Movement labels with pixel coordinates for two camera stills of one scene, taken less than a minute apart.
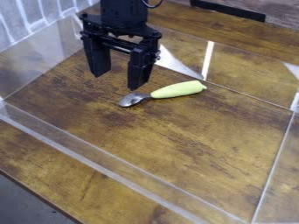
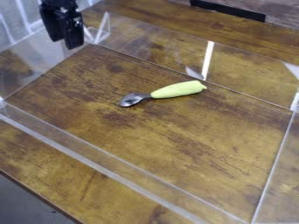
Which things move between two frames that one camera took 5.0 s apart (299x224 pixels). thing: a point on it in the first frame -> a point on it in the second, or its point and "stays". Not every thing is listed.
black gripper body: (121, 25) -> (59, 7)
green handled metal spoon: (170, 91) stays
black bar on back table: (228, 10) stays
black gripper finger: (97, 52) -> (53, 16)
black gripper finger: (144, 57) -> (73, 30)
